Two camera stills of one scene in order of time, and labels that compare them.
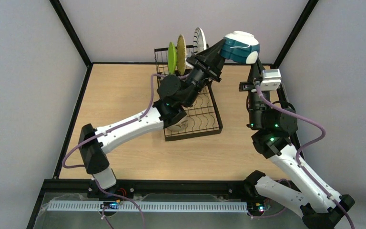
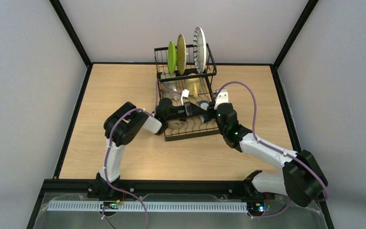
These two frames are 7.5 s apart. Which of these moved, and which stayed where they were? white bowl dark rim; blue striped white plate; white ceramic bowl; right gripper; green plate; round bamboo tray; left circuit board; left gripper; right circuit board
Moved: white bowl dark rim; right gripper; left gripper
Stayed: right circuit board; white ceramic bowl; blue striped white plate; green plate; round bamboo tray; left circuit board
